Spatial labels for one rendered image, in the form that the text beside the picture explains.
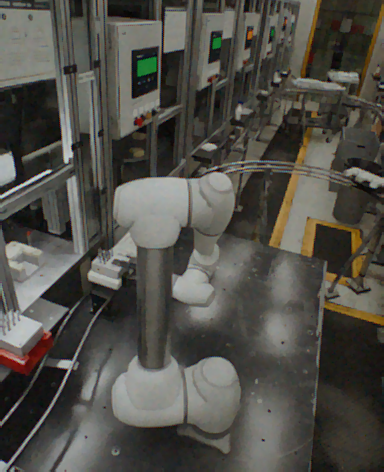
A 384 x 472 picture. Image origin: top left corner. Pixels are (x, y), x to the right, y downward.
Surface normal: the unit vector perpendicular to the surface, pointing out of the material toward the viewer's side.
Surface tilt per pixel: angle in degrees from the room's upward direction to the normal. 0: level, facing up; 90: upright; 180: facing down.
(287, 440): 0
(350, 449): 0
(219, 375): 6
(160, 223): 78
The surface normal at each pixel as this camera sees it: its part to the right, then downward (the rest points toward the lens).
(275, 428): 0.07, -0.86
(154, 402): 0.16, 0.18
